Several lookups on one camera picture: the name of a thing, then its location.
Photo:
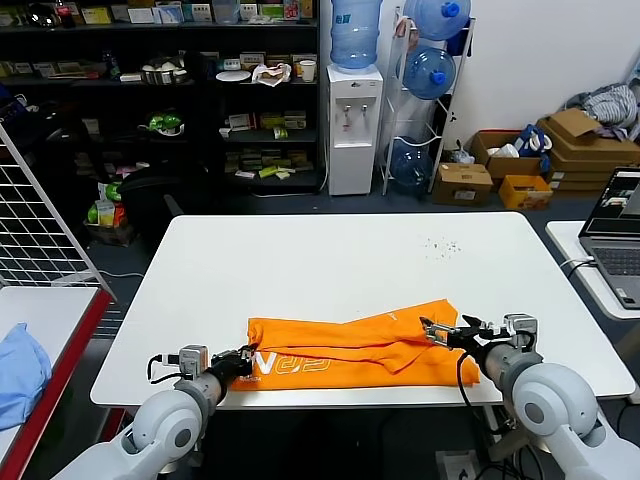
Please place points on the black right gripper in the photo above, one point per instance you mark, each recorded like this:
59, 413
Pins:
475, 341

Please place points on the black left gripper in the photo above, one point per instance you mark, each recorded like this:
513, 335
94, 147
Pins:
226, 364

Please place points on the orange t-shirt with white print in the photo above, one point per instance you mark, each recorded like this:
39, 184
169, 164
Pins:
350, 345

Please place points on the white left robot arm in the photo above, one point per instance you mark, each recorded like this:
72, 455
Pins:
160, 430

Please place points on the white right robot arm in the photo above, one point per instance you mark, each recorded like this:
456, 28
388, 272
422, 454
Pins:
550, 400

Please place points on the pile of grey clothes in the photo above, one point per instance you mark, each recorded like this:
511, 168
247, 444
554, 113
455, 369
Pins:
607, 102

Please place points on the large white table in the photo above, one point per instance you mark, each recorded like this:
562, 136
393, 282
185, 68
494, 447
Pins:
300, 260

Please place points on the small white side table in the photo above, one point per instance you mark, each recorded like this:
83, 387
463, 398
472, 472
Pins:
565, 240

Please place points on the closed brown cardboard box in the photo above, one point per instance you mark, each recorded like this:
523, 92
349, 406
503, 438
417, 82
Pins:
462, 185

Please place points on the yellow cardboard box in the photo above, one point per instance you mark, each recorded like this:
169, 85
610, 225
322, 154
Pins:
525, 195

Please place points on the open brown cardboard box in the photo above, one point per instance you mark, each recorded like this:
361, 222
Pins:
510, 167

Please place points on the grey open laptop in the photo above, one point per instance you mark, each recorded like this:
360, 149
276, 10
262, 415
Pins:
612, 250

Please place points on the small white plastic bag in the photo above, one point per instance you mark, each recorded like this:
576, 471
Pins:
457, 155

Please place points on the black office chair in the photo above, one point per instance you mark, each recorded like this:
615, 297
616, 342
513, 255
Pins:
155, 195

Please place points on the white table with red edge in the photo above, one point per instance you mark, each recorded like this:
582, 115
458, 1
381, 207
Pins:
55, 310

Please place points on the basket of snack packs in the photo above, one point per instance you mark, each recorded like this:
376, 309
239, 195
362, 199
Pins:
107, 215

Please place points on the blue and white bag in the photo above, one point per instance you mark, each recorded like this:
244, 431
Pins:
532, 140

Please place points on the stack of flat cardboard boxes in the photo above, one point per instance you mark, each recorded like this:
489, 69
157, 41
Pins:
585, 160

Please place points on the white metal jug rack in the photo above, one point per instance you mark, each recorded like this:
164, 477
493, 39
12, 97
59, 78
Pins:
395, 125

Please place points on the white water dispenser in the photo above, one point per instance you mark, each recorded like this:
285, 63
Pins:
352, 130

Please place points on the light blue cloth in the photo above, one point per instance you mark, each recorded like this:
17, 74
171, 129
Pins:
20, 375

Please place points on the bowl of green fruit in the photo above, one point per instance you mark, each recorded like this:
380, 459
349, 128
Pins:
165, 122

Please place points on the black shelf unit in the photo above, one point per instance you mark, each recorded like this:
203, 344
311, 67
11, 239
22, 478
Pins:
210, 100

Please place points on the white plate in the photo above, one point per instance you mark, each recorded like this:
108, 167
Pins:
233, 76

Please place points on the white plastic food bag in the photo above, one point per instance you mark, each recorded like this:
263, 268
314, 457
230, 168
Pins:
270, 75

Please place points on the white paper cup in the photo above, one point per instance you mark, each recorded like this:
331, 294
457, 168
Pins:
307, 71

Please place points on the metal bowl with buns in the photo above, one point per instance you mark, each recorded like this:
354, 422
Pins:
162, 72

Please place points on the upright blue water jug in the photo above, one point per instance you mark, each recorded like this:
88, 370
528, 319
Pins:
356, 35

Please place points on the cola bottle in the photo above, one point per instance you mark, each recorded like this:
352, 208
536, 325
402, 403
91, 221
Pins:
62, 12

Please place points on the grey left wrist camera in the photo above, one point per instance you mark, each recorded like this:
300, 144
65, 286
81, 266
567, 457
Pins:
194, 360

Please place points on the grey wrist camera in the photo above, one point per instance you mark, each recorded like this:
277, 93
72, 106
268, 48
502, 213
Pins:
194, 360
520, 330

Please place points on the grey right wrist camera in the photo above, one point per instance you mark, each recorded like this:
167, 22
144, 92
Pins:
520, 330

